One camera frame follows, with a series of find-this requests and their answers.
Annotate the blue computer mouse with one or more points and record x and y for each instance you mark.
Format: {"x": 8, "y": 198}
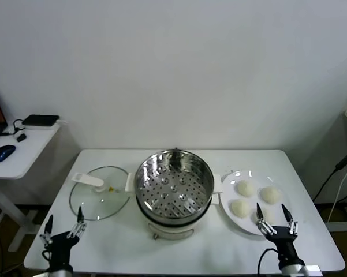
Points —
{"x": 3, "y": 152}

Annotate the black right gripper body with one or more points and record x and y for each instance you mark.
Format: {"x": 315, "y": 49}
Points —
{"x": 284, "y": 242}

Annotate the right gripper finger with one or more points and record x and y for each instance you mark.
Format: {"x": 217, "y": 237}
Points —
{"x": 261, "y": 220}
{"x": 288, "y": 217}

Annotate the white side desk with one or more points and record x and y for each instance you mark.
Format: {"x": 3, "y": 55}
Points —
{"x": 23, "y": 157}

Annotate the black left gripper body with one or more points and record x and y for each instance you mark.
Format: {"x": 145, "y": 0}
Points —
{"x": 59, "y": 245}

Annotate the stainless steel steamer basket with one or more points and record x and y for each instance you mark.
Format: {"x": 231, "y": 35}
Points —
{"x": 173, "y": 190}

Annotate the white steamed baozi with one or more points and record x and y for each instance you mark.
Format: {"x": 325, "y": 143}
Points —
{"x": 268, "y": 216}
{"x": 245, "y": 189}
{"x": 240, "y": 208}
{"x": 270, "y": 194}

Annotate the small black adapter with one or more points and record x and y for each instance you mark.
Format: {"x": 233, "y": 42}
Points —
{"x": 21, "y": 137}

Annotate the white electric cooking pot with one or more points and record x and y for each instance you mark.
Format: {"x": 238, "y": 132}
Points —
{"x": 173, "y": 230}

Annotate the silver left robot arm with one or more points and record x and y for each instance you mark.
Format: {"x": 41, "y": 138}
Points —
{"x": 59, "y": 273}

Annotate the white round plate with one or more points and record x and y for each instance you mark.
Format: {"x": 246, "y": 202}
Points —
{"x": 228, "y": 196}

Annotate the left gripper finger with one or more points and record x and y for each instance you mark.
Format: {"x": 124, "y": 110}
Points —
{"x": 80, "y": 219}
{"x": 47, "y": 231}

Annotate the flat black box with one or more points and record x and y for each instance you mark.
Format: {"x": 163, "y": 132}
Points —
{"x": 40, "y": 119}

